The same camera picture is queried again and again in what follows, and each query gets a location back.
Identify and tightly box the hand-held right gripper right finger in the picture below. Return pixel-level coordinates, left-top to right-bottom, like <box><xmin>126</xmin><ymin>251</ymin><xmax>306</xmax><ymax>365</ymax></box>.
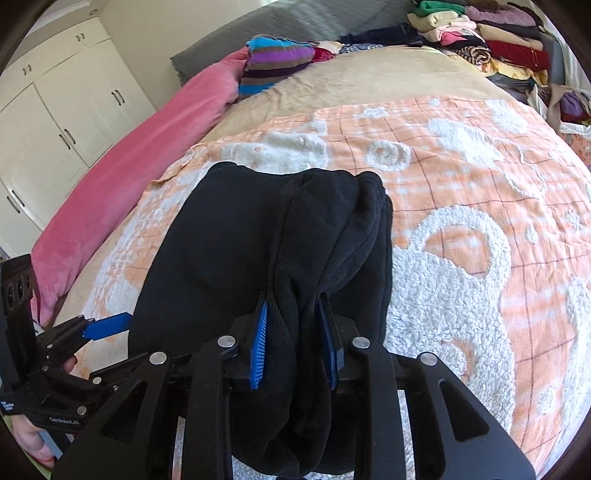
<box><xmin>316</xmin><ymin>293</ymin><xmax>539</xmax><ymax>480</ymax></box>

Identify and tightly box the pink pillow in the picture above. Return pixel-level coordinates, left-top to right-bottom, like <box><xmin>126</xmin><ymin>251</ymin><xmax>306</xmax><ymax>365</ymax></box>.
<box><xmin>30</xmin><ymin>46</ymin><xmax>253</xmax><ymax>328</ymax></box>

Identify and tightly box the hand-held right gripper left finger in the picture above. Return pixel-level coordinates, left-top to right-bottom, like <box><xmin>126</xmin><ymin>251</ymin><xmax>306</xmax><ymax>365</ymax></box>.
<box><xmin>51</xmin><ymin>300</ymin><xmax>271</xmax><ymax>480</ymax></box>

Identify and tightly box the cream wardrobe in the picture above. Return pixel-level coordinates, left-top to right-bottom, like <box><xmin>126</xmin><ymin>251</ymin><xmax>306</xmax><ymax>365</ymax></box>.
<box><xmin>0</xmin><ymin>4</ymin><xmax>158</xmax><ymax>259</ymax></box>

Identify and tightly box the dark navy cloth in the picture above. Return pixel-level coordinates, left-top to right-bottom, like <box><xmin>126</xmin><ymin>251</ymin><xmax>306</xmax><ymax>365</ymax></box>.
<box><xmin>339</xmin><ymin>23</ymin><xmax>422</xmax><ymax>48</ymax></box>

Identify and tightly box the grey quilted headboard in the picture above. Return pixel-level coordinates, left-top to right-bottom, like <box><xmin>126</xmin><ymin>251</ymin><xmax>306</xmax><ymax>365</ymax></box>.
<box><xmin>170</xmin><ymin>0</ymin><xmax>416</xmax><ymax>86</ymax></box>

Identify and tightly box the person's left hand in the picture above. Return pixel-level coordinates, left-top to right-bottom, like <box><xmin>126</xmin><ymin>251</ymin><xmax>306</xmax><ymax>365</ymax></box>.
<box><xmin>14</xmin><ymin>415</ymin><xmax>63</xmax><ymax>465</ymax></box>

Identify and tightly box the pile of folded clothes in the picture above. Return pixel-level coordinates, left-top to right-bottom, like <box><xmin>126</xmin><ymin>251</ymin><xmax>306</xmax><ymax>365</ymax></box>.
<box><xmin>406</xmin><ymin>0</ymin><xmax>591</xmax><ymax>139</ymax></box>

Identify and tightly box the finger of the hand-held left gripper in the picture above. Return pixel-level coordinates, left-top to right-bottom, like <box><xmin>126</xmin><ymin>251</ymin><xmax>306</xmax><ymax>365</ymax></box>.
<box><xmin>36</xmin><ymin>312</ymin><xmax>133</xmax><ymax>354</ymax></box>
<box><xmin>44</xmin><ymin>354</ymin><xmax>155</xmax><ymax>404</ymax></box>

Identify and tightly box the striped knit cloth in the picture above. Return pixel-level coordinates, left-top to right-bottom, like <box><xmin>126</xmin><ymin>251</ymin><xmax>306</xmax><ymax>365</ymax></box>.
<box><xmin>237</xmin><ymin>36</ymin><xmax>317</xmax><ymax>100</ymax></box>

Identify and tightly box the orange and white patterned blanket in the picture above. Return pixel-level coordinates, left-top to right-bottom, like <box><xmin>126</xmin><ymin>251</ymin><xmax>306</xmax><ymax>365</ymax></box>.
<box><xmin>69</xmin><ymin>95</ymin><xmax>591</xmax><ymax>480</ymax></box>

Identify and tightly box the black garment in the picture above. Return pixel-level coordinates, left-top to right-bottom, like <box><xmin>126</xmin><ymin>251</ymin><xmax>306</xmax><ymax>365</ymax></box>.
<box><xmin>127</xmin><ymin>161</ymin><xmax>394</xmax><ymax>477</ymax></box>

